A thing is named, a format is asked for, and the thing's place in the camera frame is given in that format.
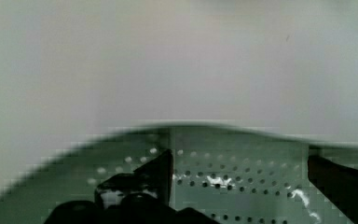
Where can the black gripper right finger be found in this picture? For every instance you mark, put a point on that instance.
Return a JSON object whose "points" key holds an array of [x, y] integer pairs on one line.
{"points": [[338, 183]]}

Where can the green plastic strainer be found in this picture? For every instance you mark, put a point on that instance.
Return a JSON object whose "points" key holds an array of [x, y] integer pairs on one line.
{"points": [[220, 175]]}

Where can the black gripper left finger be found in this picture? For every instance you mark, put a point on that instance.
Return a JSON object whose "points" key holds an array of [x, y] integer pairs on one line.
{"points": [[153, 178]]}

